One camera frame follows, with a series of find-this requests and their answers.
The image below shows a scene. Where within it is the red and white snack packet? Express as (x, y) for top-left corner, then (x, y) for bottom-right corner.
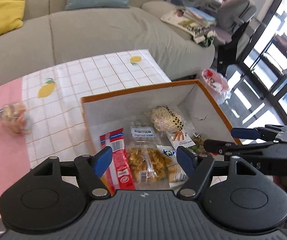
(99, 128), (135, 196)

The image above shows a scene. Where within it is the brown nut snack pack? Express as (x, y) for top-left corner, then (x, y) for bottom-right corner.
(190, 132), (209, 157)

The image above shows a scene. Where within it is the white and blue chip bag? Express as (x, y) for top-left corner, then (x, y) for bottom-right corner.
(157, 145), (188, 189)

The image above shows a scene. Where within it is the yellow fried snack bag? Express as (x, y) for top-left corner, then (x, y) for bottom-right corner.
(127, 144), (167, 183)

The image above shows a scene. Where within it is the yogurt ball snack tray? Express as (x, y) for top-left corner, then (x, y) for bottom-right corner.
(130, 121), (157, 140)

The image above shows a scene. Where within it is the white puffed rice cake pack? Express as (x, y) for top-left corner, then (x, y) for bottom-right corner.
(147, 106), (185, 133)

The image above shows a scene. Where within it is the clear assorted snack bag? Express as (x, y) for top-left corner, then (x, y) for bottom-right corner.
(0, 102), (32, 134)

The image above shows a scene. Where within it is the white noodle packet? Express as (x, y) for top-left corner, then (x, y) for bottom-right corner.
(166, 130), (196, 150)

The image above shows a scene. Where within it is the orange cardboard box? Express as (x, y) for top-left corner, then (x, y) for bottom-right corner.
(80, 78), (243, 196)

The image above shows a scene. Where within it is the pink trash bag bin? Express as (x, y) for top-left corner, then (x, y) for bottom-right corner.
(201, 69), (231, 105)

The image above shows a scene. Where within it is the pink and white tablecloth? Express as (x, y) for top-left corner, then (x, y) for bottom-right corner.
(0, 49), (169, 235)

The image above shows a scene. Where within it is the stack of books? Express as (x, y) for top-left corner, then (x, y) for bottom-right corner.
(161, 7), (217, 48)

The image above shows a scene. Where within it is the grey office chair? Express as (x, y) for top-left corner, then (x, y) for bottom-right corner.
(215, 0), (257, 44)

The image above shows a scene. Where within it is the beige sofa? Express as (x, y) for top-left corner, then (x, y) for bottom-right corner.
(0, 0), (215, 85)

